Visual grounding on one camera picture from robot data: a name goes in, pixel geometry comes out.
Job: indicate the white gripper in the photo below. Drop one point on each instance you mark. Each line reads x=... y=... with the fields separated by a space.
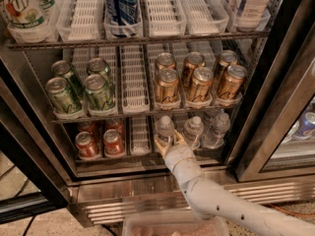
x=176 y=155

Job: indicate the clear water bottle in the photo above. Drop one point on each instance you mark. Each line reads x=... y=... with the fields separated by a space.
x=165 y=130
x=192 y=132
x=214 y=136

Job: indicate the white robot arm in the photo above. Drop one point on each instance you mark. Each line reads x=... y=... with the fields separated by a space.
x=207 y=198

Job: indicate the glass fridge door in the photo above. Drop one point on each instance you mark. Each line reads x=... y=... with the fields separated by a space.
x=267 y=156

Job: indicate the blue pepsi bottle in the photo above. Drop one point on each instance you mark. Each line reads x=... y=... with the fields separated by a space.
x=122 y=17

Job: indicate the white label bottle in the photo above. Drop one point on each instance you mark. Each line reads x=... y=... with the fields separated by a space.
x=249 y=13

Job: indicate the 7up soda bottle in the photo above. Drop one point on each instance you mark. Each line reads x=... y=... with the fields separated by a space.
x=27 y=22

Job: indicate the front right red can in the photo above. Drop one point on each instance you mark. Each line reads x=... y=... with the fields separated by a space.
x=113 y=144

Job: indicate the red can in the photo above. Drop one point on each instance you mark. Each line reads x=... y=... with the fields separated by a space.
x=113 y=144
x=116 y=124
x=86 y=145
x=88 y=126

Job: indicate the front left gold can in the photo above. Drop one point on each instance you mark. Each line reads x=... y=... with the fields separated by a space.
x=167 y=86

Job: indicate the gold can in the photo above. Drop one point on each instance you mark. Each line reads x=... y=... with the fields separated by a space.
x=167 y=86
x=192 y=61
x=231 y=82
x=201 y=82
x=165 y=60
x=223 y=60

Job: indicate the front middle gold can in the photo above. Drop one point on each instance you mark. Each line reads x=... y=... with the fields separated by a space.
x=201 y=82

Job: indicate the back right red can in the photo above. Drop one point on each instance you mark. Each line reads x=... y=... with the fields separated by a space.
x=116 y=124

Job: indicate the clear plastic bin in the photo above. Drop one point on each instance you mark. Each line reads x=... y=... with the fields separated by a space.
x=172 y=223

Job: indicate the front right gold can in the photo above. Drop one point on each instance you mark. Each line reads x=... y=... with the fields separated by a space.
x=231 y=82

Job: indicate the back left gold can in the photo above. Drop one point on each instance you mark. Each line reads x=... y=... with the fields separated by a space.
x=165 y=60

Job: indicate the front right green can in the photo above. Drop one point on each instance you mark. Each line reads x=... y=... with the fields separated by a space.
x=98 y=93

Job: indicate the green can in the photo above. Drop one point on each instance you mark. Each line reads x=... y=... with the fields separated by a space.
x=62 y=96
x=99 y=66
x=98 y=93
x=67 y=71

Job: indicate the front left red can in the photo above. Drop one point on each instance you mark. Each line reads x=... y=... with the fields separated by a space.
x=86 y=145

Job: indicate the back middle gold can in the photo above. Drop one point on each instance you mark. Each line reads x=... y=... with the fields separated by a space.
x=192 y=61

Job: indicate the back left red can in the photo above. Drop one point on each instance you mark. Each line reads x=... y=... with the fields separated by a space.
x=88 y=126

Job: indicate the back right gold can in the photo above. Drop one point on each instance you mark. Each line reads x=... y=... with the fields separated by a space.
x=223 y=60

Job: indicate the back right green can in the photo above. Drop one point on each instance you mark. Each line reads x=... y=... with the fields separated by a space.
x=99 y=66

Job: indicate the front left green can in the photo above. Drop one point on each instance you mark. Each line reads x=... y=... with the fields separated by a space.
x=62 y=96

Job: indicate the back left green can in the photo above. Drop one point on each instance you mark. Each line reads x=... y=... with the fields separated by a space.
x=67 y=71

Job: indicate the blue can behind glass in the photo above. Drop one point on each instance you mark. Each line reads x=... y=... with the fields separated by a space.
x=306 y=126

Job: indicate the middle wire shelf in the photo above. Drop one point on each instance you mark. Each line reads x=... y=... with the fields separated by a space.
x=142 y=114

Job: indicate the wire shelf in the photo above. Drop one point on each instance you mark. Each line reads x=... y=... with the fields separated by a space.
x=134 y=41
x=142 y=114

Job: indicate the top wire shelf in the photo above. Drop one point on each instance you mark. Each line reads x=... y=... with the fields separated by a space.
x=134 y=41

